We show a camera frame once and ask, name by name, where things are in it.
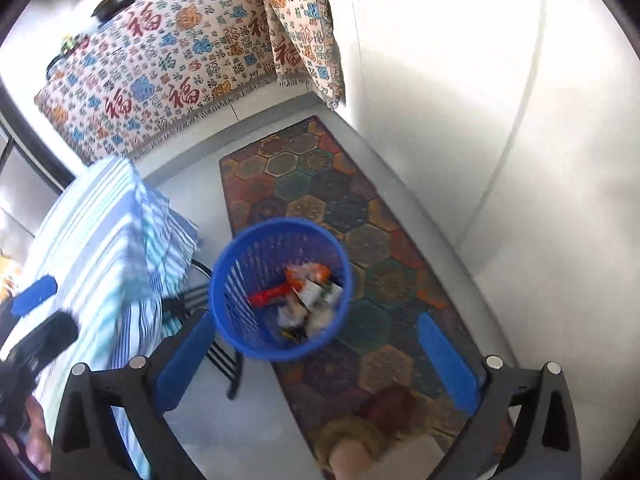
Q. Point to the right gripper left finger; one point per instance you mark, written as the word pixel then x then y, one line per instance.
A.
pixel 87 443

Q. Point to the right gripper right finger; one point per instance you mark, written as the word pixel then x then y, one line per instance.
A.
pixel 521 423

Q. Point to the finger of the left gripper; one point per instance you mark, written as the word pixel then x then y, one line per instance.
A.
pixel 45 342
pixel 34 295

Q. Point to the red snack packet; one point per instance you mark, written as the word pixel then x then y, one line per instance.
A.
pixel 261 299

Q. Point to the orange snack bag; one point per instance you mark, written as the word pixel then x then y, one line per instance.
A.
pixel 310 274

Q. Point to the green white milk carton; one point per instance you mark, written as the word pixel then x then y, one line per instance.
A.
pixel 319 297

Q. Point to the person's left hand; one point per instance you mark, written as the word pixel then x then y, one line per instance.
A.
pixel 37 443

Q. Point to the blue striped tablecloth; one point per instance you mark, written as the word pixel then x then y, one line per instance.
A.
pixel 116 250

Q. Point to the silver multi-door refrigerator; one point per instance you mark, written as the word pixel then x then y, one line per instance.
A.
pixel 26 196

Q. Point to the blue plastic waste basket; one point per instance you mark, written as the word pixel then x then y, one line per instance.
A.
pixel 264 266

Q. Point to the condiment bottles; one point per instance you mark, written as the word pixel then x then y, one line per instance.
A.
pixel 69 46

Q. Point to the hexagon patterned floor rug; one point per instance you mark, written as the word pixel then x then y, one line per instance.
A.
pixel 303 172

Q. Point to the patterned fu character blanket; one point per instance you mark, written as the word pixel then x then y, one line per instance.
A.
pixel 162 65

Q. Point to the black pot orange lid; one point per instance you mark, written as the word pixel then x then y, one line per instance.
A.
pixel 107 9

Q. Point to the white lower cabinets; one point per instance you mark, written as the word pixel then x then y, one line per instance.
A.
pixel 515 125

